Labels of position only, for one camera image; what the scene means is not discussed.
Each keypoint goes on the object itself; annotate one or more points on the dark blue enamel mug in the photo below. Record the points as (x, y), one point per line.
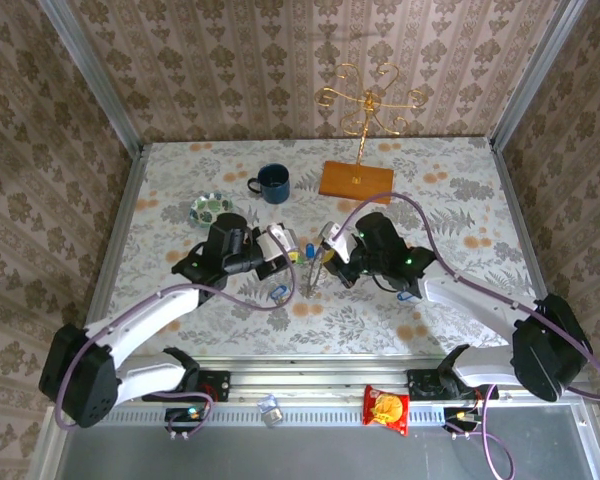
(275, 185)

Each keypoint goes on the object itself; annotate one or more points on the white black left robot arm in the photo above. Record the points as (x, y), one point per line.
(145, 315)

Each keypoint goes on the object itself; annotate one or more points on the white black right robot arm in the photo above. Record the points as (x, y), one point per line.
(470, 300)

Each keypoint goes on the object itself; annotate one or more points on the aluminium mounting rail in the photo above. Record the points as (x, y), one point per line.
(310, 380)

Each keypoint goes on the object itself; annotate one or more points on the green leaf pattern bowl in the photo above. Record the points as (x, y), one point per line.
(207, 207)

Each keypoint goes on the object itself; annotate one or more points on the gold hook stand wooden base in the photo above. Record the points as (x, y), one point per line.
(355, 182)

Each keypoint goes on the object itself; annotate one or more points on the aluminium frame post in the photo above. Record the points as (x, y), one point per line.
(97, 80)
(535, 75)

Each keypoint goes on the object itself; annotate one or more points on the aluminium table edge rail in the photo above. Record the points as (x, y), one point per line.
(121, 225)
(522, 225)

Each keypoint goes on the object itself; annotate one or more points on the red snack packet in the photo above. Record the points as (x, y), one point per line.
(385, 407)

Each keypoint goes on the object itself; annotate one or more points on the small black circuit board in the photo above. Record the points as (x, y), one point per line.
(187, 414)
(460, 416)

